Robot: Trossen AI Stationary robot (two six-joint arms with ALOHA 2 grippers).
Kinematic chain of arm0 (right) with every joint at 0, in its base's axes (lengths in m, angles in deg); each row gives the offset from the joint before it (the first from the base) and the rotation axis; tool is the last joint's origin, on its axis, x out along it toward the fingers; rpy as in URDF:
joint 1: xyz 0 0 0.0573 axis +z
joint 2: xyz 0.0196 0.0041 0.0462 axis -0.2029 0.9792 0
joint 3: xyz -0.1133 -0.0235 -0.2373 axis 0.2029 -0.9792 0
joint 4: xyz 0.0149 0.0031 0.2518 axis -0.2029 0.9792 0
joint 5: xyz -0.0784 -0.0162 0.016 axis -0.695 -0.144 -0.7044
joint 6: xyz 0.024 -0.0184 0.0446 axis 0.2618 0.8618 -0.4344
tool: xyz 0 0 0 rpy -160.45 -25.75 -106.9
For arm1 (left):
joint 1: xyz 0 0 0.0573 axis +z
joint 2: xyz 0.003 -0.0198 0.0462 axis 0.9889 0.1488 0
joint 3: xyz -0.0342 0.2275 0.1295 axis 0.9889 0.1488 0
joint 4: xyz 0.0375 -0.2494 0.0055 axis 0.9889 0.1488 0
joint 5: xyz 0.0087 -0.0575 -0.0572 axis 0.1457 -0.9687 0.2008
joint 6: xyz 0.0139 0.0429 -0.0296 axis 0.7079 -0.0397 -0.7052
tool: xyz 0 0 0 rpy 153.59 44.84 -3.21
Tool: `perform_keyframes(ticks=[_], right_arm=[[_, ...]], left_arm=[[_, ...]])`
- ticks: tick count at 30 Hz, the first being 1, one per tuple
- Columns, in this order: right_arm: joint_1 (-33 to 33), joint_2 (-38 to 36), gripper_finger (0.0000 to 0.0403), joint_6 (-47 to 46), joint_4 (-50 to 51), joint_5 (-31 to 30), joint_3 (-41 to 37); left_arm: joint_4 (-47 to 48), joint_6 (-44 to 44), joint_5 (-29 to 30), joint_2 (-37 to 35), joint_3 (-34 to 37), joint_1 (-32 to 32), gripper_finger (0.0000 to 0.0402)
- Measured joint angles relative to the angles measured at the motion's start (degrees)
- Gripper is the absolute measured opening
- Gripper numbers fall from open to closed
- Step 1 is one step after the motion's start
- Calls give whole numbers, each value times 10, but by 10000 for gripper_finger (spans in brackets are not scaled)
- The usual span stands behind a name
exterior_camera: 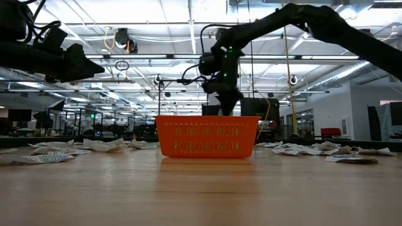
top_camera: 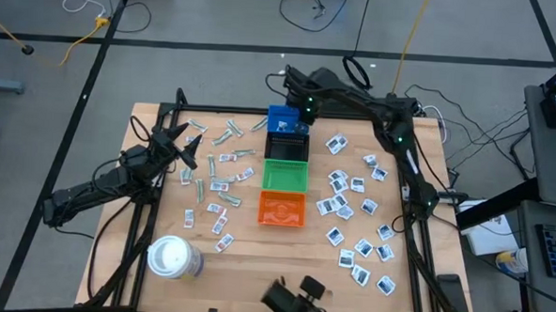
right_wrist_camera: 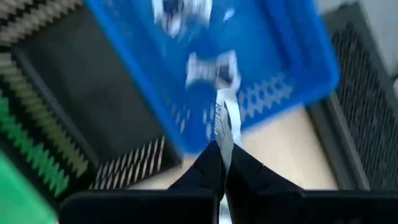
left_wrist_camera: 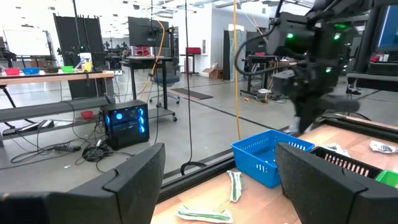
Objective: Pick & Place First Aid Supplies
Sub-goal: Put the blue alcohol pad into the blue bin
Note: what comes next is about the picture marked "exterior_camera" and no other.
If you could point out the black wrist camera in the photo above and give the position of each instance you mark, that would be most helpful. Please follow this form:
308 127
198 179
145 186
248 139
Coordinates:
208 64
51 40

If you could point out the orange plastic basket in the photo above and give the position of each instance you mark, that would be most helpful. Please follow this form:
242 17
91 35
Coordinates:
207 136

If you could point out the distant black rig frame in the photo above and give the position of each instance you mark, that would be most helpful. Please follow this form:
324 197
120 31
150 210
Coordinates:
183 81

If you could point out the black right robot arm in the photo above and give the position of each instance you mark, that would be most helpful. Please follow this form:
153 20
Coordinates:
329 22

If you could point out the green-print adhesive bandage wrapper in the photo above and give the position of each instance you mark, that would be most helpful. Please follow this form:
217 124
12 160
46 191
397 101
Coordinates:
102 145
51 143

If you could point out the large black monitor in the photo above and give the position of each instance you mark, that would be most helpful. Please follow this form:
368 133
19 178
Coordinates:
260 108

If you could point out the dark standing panel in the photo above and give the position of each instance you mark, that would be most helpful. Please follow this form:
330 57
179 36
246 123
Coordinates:
373 122

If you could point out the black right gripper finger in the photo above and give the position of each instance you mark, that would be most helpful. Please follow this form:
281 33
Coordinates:
228 102

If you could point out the red bin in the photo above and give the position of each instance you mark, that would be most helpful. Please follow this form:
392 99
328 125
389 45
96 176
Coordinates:
330 132

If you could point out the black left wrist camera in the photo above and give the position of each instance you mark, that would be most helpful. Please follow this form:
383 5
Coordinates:
51 40

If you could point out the black box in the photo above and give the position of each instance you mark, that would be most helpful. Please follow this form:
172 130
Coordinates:
208 110

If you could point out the white red-print packet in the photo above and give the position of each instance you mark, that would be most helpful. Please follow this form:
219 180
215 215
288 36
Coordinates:
143 144
53 151
34 159

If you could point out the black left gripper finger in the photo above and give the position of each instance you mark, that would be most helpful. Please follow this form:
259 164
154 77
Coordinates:
81 66

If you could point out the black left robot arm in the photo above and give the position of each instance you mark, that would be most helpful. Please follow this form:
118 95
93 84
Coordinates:
11 19

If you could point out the long ceiling light strip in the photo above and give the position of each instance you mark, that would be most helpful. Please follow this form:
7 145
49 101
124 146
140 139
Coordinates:
141 56

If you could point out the dark wall screen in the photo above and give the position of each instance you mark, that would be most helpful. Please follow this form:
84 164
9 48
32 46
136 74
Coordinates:
396 113

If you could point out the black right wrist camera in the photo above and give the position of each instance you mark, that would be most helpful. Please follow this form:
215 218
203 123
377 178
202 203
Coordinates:
208 64

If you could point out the small black ceiling reel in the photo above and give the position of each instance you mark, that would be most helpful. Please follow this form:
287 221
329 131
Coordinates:
158 80
293 80

